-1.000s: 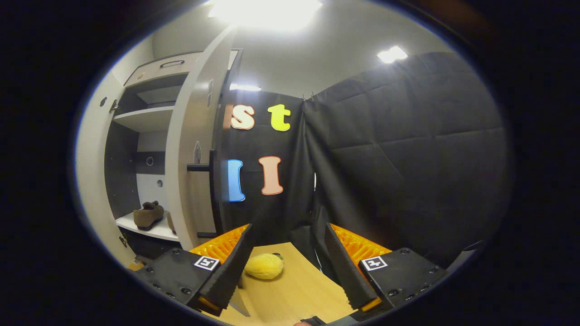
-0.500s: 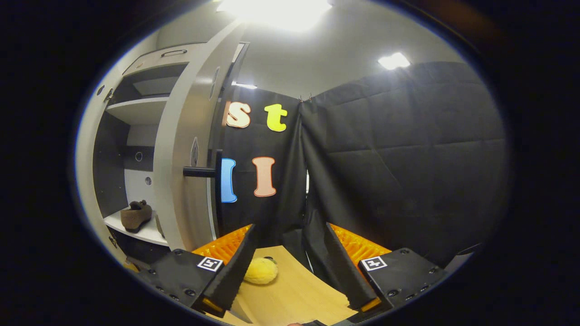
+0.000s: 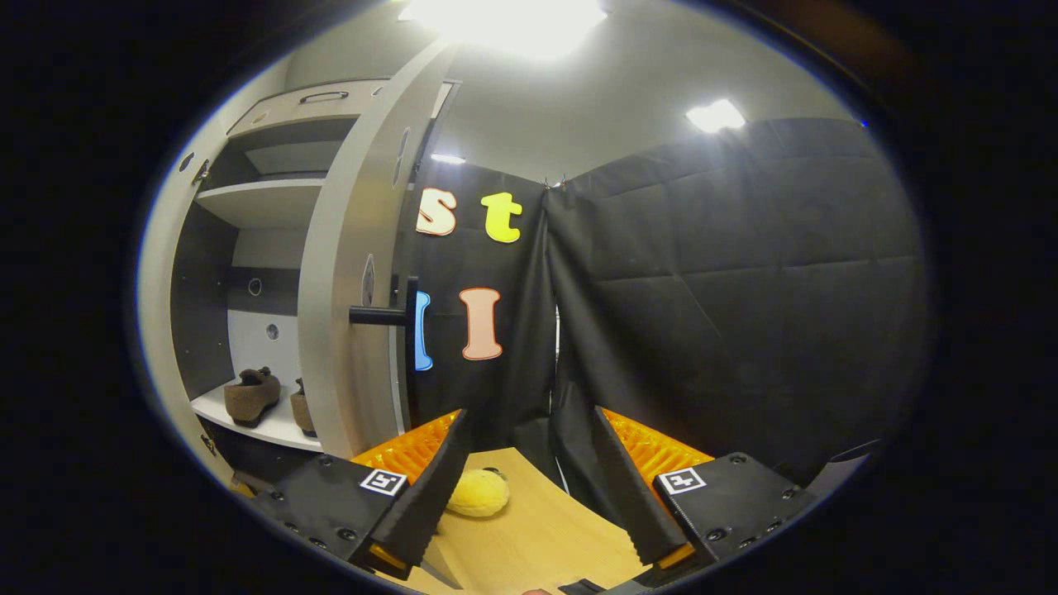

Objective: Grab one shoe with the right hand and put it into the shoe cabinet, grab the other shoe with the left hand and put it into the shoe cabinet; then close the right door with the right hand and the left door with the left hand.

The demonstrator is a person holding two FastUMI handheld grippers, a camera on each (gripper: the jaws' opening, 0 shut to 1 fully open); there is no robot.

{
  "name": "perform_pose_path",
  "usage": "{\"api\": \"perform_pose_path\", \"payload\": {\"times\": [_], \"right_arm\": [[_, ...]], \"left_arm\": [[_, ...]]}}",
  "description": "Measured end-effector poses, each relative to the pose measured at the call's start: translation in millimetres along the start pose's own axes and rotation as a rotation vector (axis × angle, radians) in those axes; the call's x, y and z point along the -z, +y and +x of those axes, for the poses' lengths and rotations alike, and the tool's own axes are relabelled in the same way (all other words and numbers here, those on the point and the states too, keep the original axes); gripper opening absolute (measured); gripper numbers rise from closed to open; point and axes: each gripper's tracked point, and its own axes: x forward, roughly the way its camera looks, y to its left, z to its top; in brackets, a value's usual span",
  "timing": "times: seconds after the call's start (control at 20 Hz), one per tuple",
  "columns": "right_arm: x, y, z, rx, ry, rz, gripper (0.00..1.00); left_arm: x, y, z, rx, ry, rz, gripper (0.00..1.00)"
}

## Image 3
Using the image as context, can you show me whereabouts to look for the small ceiling light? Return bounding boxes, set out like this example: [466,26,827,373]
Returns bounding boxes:
[686,99,746,135]

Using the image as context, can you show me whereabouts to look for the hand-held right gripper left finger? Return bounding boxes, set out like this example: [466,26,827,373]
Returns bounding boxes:
[248,407,470,581]

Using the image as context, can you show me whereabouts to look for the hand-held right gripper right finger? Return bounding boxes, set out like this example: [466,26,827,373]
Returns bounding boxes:
[591,405,827,571]

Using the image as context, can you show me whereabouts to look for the black backdrop cloth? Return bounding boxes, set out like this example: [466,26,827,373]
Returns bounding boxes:
[405,116,931,497]

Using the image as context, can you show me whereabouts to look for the grey cabinet drawer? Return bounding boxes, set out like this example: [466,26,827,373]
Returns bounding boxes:
[227,80,389,137]

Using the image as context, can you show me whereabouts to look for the yellow plush toy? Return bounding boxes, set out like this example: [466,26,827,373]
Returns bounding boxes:
[446,469,511,519]

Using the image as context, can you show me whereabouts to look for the black door handle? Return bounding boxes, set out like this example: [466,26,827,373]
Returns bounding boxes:
[349,277,420,389]

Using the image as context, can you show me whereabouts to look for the grey shoe cabinet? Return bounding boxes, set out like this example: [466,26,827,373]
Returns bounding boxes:
[169,79,464,488]

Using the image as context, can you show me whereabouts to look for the grey cabinet door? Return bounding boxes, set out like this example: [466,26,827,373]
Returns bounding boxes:
[136,124,232,488]
[298,37,460,459]

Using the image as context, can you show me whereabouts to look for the large ceiling light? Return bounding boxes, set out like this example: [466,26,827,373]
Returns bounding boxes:
[397,0,608,59]

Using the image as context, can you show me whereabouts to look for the brown fuzzy shoe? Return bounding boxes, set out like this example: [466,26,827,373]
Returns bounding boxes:
[223,368,282,428]
[289,378,319,437]

